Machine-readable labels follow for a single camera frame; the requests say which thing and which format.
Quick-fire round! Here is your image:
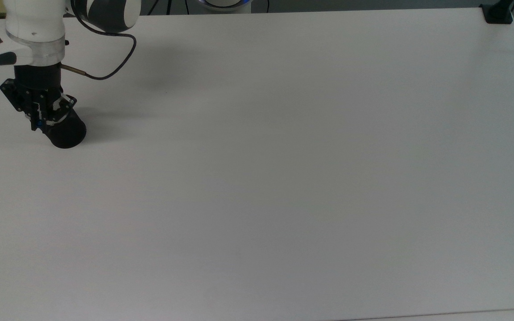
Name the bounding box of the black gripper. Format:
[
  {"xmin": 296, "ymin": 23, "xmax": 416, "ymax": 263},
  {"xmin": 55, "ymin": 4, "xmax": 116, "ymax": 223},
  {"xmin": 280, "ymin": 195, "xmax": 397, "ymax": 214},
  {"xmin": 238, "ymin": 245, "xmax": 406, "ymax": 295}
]
[{"xmin": 0, "ymin": 64, "xmax": 78, "ymax": 131}]

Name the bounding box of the black mesh pen cup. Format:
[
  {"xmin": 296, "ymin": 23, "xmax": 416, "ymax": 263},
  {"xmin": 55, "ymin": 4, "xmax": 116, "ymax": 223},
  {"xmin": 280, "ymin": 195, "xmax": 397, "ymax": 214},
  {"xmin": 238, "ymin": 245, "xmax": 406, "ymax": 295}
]
[{"xmin": 38, "ymin": 95, "xmax": 87, "ymax": 149}]

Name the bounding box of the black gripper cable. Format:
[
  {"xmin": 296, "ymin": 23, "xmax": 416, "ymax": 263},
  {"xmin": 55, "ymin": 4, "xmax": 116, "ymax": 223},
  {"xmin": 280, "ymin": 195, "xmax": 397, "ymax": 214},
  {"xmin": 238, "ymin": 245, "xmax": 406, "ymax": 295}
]
[{"xmin": 60, "ymin": 4, "xmax": 137, "ymax": 81}]

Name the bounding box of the black corner clamp mount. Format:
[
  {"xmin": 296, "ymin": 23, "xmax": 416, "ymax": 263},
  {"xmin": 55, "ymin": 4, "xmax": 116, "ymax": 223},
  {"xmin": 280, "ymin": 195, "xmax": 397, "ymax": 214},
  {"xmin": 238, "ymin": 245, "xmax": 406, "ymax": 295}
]
[{"xmin": 480, "ymin": 0, "xmax": 514, "ymax": 25}]

